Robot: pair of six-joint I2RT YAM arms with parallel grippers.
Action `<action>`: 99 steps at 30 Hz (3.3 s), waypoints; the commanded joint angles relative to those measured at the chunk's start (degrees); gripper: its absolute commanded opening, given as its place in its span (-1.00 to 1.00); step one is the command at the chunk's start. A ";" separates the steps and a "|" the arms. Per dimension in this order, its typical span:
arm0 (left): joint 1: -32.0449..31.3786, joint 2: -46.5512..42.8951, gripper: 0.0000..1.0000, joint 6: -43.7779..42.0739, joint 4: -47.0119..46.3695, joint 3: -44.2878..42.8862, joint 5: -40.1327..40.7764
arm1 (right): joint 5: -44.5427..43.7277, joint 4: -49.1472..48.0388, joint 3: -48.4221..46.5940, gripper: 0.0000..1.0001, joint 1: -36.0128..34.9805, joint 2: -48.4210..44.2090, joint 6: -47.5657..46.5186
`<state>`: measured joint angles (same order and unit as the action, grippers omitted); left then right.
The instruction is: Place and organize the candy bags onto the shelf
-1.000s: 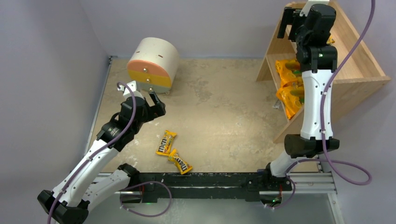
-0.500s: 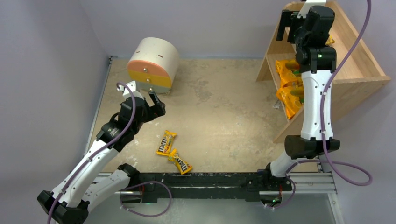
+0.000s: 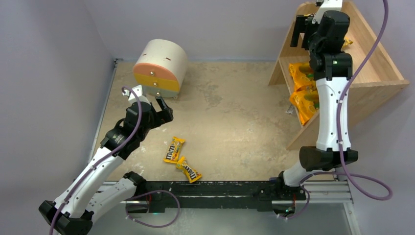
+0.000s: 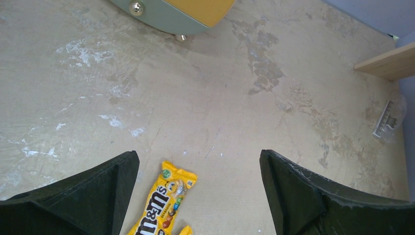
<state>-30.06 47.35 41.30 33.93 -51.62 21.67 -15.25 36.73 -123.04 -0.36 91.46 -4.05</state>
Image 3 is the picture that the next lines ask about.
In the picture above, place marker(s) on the large orange candy bag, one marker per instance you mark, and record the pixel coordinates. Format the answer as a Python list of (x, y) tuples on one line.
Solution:
[(307, 104), (302, 75)]

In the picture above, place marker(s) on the yellow m&m pack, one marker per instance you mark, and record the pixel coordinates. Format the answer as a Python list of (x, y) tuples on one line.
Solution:
[(191, 174), (173, 152)]

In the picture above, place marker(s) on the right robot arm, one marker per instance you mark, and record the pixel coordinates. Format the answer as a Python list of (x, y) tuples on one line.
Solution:
[(332, 71)]

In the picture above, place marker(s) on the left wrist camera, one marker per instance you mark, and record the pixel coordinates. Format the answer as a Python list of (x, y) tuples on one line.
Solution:
[(135, 94)]

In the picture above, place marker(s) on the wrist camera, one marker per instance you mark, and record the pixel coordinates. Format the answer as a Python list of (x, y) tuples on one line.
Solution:
[(135, 94), (326, 5)]

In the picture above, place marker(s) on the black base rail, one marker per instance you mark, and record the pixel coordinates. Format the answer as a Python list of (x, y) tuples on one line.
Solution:
[(263, 196)]

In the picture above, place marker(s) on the yellow M&M pack front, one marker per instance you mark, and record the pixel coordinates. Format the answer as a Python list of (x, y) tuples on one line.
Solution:
[(191, 174)]

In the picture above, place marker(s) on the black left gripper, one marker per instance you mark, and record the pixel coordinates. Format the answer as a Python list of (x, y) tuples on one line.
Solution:
[(155, 114)]

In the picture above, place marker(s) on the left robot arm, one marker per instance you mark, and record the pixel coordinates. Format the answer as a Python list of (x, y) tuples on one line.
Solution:
[(79, 207)]

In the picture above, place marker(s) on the wooden shelf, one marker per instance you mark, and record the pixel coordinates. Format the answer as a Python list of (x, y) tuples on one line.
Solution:
[(377, 82)]

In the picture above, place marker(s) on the round pastel drawer cabinet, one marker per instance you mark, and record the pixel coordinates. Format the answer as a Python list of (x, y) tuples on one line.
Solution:
[(161, 68)]

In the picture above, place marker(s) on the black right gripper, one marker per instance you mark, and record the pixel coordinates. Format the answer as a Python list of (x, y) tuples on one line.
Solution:
[(303, 24)]

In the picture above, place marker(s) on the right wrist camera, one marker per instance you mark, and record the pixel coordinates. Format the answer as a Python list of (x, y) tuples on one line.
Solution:
[(326, 5)]

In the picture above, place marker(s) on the yellow candy pack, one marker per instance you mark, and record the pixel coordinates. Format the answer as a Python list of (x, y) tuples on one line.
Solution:
[(347, 42)]

